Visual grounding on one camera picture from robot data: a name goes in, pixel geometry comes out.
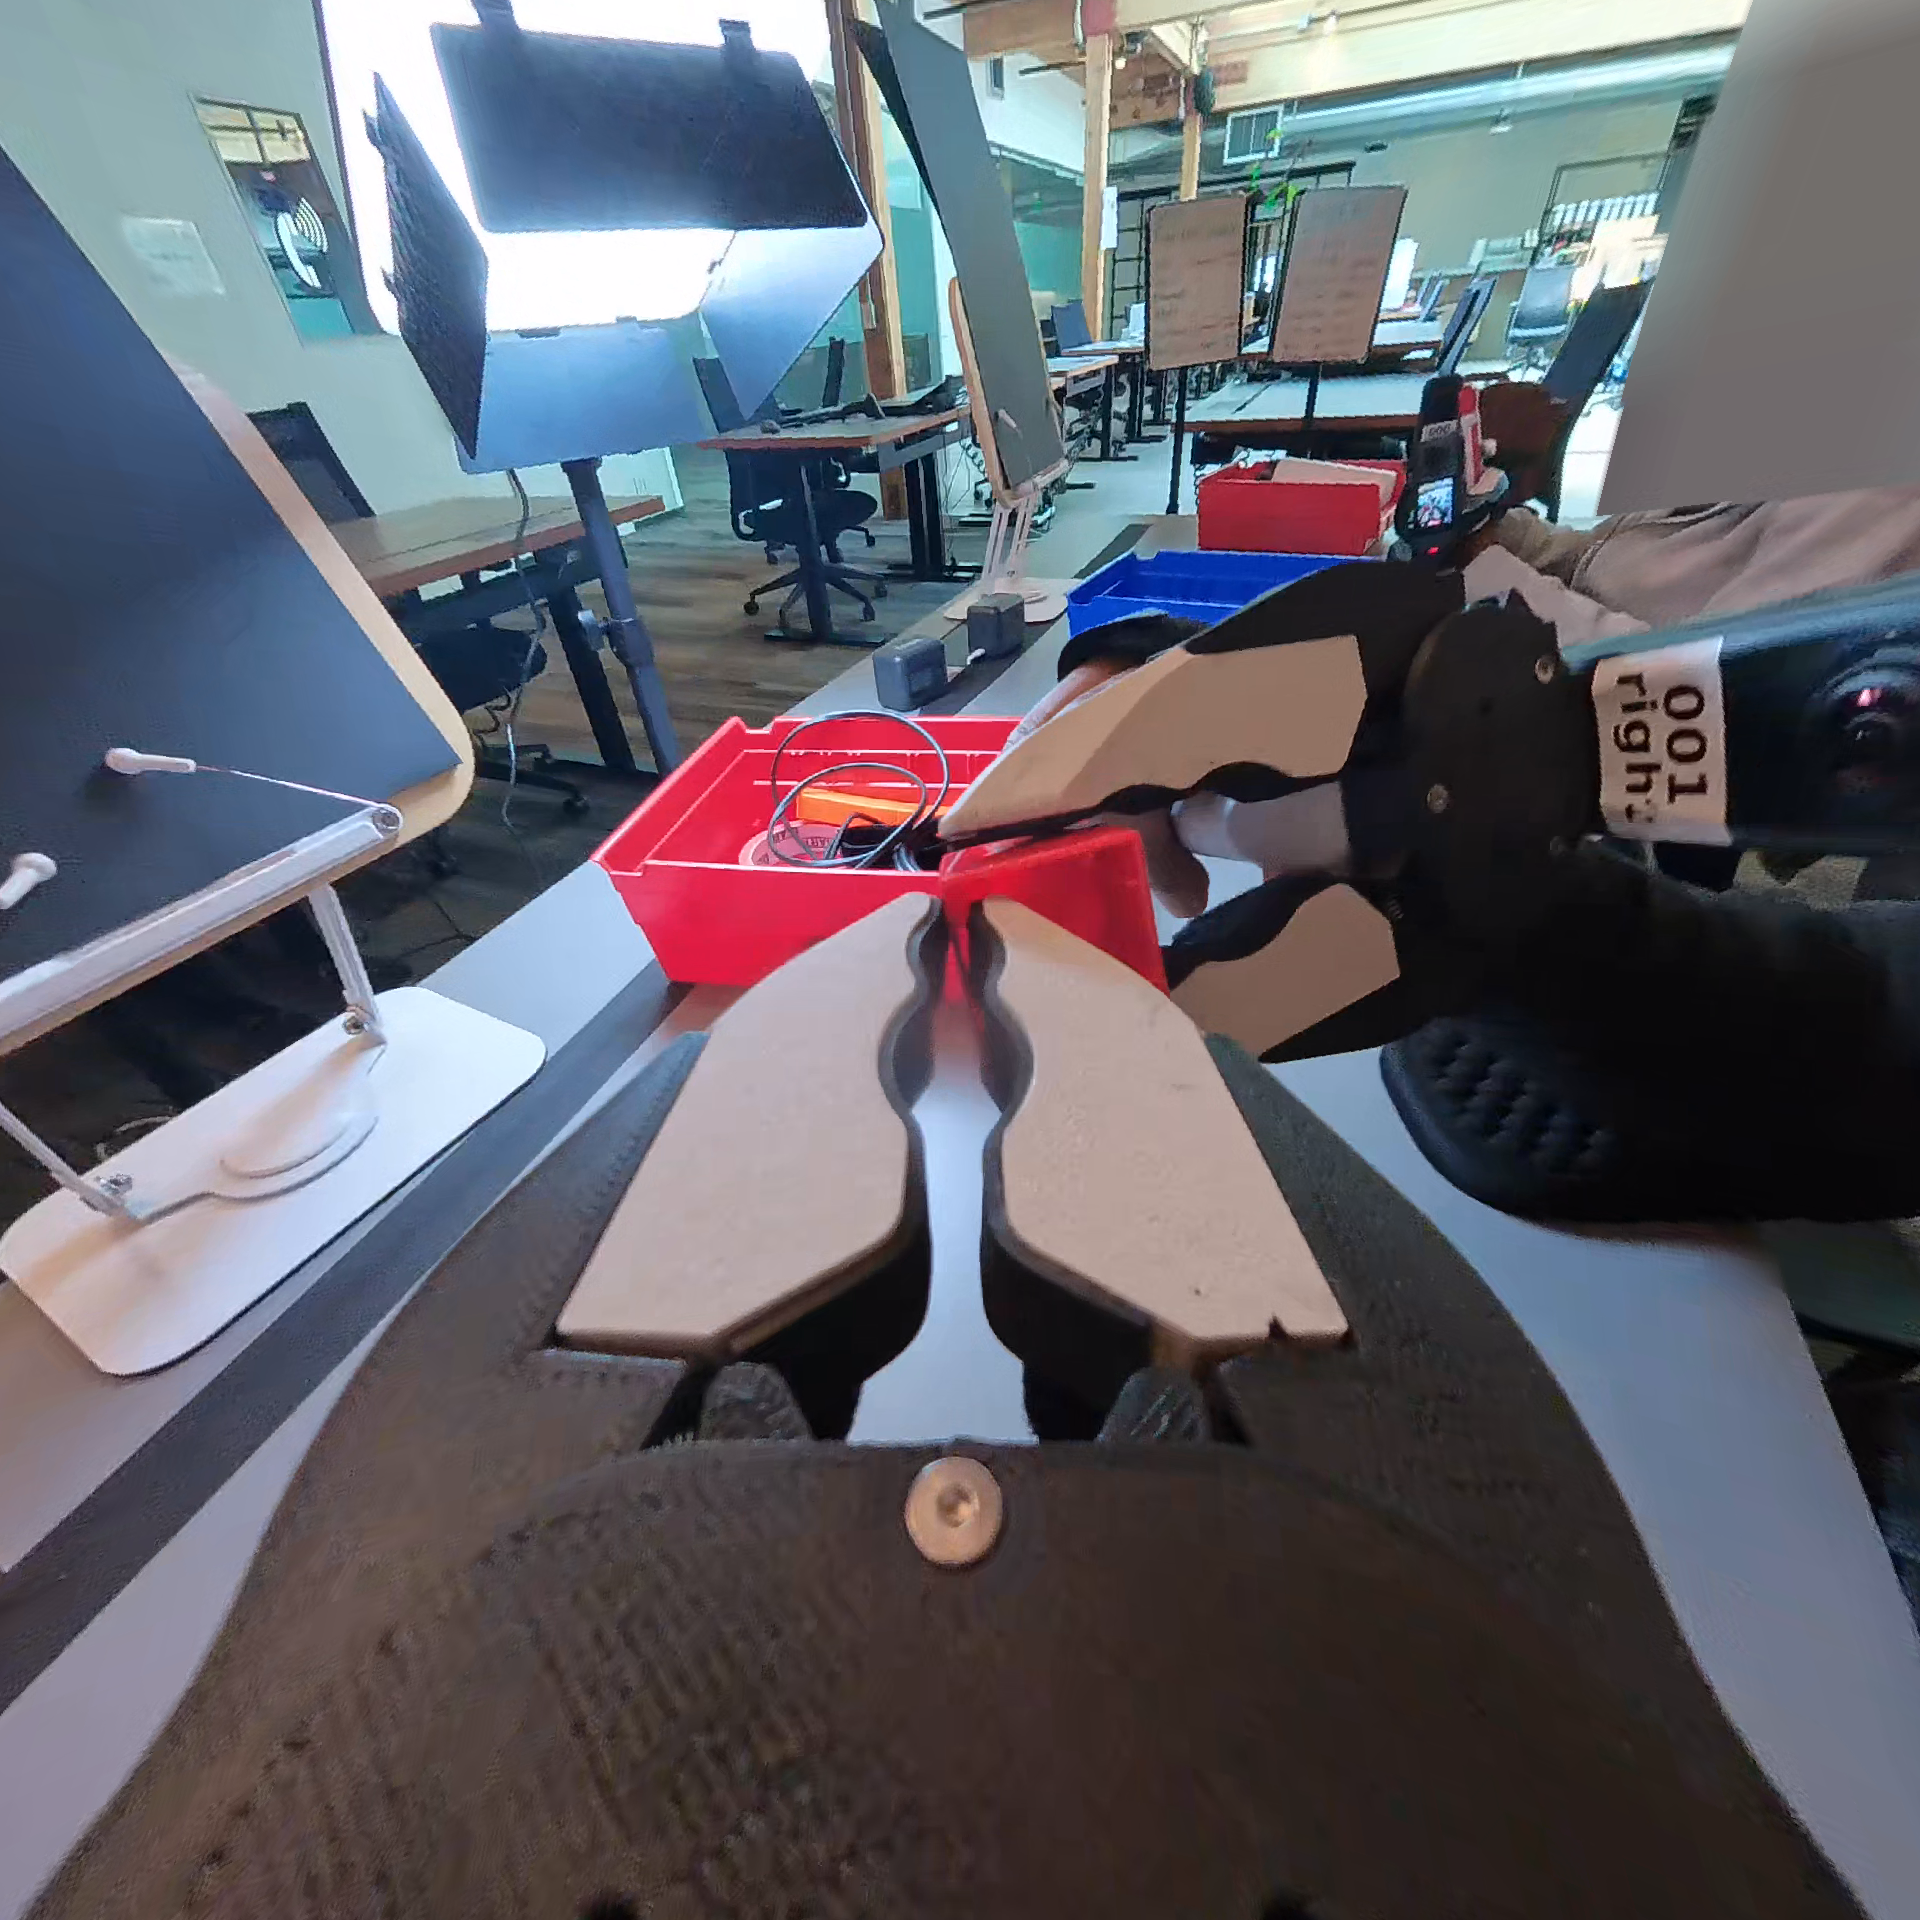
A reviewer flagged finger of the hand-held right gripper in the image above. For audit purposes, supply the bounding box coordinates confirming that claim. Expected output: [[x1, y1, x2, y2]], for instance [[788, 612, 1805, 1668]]
[[1167, 883, 1407, 1063], [933, 639, 1369, 845]]

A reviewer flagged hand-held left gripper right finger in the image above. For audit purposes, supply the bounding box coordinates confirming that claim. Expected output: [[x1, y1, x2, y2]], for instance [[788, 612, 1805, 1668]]
[[967, 896, 1352, 1373]]

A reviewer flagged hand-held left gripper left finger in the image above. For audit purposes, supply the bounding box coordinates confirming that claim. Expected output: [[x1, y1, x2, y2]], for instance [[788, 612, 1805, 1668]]
[[554, 891, 943, 1361]]

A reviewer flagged red box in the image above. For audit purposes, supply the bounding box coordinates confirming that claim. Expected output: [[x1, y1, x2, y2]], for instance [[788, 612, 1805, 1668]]
[[936, 826, 1167, 1000]]

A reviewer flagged red storage bin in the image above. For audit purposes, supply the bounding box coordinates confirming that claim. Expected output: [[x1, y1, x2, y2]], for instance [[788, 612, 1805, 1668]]
[[590, 716, 1038, 993], [1194, 459, 1407, 557]]

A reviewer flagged thin black cable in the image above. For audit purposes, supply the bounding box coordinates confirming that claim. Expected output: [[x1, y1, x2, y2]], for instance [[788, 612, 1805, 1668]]
[[767, 717, 951, 874]]

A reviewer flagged person's right forearm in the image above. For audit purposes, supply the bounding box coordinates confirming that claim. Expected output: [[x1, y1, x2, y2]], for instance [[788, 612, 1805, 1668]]
[[1393, 840, 1920, 1226]]

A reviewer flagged person's right hand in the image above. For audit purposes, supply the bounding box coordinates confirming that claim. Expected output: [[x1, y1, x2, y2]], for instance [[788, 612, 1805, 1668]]
[[1008, 652, 1191, 754]]

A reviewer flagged blue storage bin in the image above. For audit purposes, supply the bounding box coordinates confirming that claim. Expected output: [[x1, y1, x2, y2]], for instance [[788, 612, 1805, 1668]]
[[1064, 547, 1359, 641]]

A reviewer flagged brown whiteboard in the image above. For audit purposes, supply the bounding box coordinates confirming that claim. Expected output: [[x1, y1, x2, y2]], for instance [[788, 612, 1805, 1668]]
[[1266, 183, 1407, 365], [1142, 193, 1249, 375]]

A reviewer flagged white board stand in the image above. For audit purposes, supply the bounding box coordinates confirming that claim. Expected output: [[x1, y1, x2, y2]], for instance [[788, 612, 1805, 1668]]
[[0, 746, 545, 1379]]

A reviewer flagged wooden office desk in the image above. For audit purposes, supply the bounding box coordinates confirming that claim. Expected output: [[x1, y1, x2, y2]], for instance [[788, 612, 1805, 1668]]
[[328, 492, 670, 783], [697, 402, 969, 588]]

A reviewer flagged grey board on stand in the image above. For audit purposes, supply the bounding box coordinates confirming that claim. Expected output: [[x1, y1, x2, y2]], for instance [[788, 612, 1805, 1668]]
[[855, 0, 1073, 624]]

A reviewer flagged black light stand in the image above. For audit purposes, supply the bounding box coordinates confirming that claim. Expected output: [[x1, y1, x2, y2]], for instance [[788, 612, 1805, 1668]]
[[561, 457, 682, 783]]

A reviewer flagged studio light panel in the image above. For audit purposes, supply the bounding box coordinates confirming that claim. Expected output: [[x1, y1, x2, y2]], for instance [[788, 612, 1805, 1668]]
[[367, 0, 887, 473]]

